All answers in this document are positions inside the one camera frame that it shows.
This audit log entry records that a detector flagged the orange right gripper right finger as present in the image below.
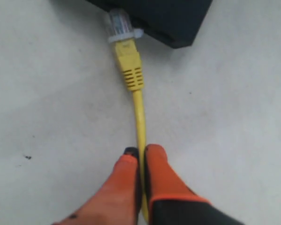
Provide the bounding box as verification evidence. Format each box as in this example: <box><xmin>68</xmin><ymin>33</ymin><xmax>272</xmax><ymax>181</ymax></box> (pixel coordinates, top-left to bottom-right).
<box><xmin>144</xmin><ymin>144</ymin><xmax>241</xmax><ymax>225</ymax></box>

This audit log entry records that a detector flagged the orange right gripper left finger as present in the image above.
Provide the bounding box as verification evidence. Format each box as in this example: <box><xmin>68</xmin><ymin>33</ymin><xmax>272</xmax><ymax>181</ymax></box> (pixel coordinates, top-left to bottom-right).
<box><xmin>55</xmin><ymin>147</ymin><xmax>142</xmax><ymax>225</ymax></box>

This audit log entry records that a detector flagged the yellow ethernet cable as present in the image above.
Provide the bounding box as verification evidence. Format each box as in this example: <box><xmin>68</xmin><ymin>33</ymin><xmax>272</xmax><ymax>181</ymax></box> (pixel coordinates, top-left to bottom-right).
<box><xmin>106</xmin><ymin>8</ymin><xmax>150</xmax><ymax>222</ymax></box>

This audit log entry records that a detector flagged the small black electronic box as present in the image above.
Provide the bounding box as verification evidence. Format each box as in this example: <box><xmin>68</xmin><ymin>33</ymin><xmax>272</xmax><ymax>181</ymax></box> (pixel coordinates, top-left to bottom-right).
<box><xmin>89</xmin><ymin>0</ymin><xmax>213</xmax><ymax>49</ymax></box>

